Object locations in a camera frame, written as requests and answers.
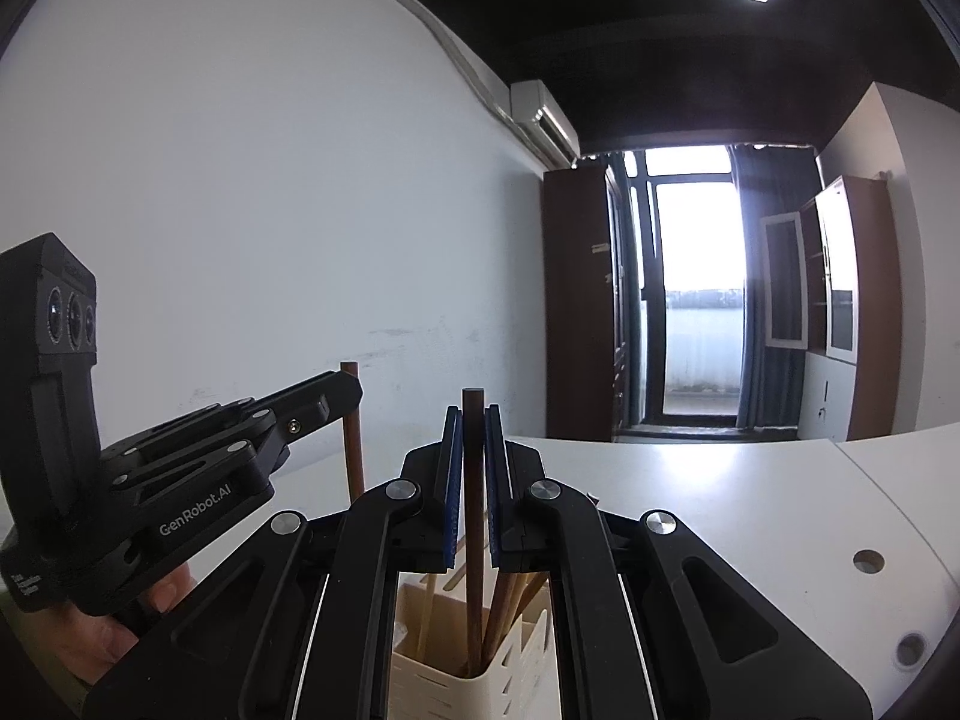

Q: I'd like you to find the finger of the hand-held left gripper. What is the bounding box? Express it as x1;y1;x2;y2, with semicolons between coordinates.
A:
101;373;365;485
150;370;350;437

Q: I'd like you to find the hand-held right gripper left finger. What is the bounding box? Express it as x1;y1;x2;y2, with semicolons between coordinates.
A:
82;405;462;720

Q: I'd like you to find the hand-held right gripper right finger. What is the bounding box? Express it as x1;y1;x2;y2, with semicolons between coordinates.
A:
485;404;872;720

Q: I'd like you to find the dark brown chopstick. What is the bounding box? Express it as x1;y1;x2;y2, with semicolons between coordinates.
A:
480;572;520;662
460;387;488;680

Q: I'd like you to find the reddish brown chopstick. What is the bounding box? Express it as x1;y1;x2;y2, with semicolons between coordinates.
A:
339;361;369;508

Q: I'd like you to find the light wooden chopstick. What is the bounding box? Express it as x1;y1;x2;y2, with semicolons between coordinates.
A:
417;572;439;662
441;535;471;592

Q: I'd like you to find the cream utensil holder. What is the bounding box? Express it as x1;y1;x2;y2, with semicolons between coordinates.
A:
388;517;558;720

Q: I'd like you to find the person's left hand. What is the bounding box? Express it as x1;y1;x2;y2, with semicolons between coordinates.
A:
56;565;198;689

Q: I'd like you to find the brown wooden wardrobe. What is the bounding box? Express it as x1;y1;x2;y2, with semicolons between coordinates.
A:
541;164;628;443

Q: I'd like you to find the glass balcony door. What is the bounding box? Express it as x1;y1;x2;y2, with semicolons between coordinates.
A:
625;145;752;430

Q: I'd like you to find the white air conditioner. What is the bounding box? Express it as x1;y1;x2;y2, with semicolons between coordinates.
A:
509;79;581;170

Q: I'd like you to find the brown and white cabinet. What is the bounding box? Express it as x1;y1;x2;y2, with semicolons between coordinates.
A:
760;173;902;443

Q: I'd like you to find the white wall cable duct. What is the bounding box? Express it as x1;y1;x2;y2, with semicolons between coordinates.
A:
330;0;527;122

